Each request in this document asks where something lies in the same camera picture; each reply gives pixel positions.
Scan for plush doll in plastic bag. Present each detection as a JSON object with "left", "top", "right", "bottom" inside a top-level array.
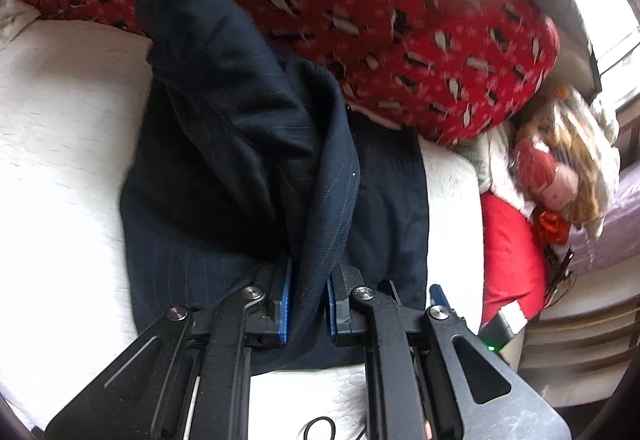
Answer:
[{"left": 510, "top": 85, "right": 601, "bottom": 226}]

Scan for white quilted bed cover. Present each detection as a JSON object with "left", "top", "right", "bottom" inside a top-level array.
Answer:
[{"left": 0, "top": 0, "right": 486, "bottom": 440}]

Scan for thin black cable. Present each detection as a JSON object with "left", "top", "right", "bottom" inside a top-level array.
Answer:
[{"left": 300, "top": 417, "right": 337, "bottom": 440}]

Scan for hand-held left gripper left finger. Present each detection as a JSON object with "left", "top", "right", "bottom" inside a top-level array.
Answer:
[{"left": 44, "top": 257, "right": 293, "bottom": 440}]

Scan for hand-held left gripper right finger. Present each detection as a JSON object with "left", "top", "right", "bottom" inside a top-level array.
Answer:
[{"left": 327, "top": 265, "right": 571, "bottom": 440}]

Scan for red pillow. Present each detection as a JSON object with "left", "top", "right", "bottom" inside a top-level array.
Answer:
[{"left": 480, "top": 192, "right": 548, "bottom": 326}]

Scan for purple cloth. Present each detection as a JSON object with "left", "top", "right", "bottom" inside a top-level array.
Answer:
[{"left": 565, "top": 165, "right": 640, "bottom": 276}]

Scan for red ribbon bow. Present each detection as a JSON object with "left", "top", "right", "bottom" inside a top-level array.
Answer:
[{"left": 532, "top": 207, "right": 571, "bottom": 243}]

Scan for white crumpled cloth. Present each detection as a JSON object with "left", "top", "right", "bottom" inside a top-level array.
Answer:
[{"left": 465, "top": 125, "right": 521, "bottom": 201}]

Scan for white fluffy plush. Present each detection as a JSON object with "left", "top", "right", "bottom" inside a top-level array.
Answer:
[{"left": 575, "top": 90, "right": 622, "bottom": 241}]

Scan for black cables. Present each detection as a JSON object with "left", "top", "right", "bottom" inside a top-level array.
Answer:
[{"left": 542, "top": 242, "right": 576, "bottom": 306}]

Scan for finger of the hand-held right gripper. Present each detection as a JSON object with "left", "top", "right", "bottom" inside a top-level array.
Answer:
[{"left": 429, "top": 284, "right": 454, "bottom": 310}]

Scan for navy pinstripe zip jacket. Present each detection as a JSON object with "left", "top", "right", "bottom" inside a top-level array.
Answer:
[{"left": 120, "top": 0, "right": 431, "bottom": 376}]

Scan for red printed blanket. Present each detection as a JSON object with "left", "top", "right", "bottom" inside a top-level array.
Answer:
[{"left": 0, "top": 0, "right": 561, "bottom": 147}]

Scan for window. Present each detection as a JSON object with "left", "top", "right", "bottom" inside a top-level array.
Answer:
[{"left": 560, "top": 0, "right": 640, "bottom": 86}]

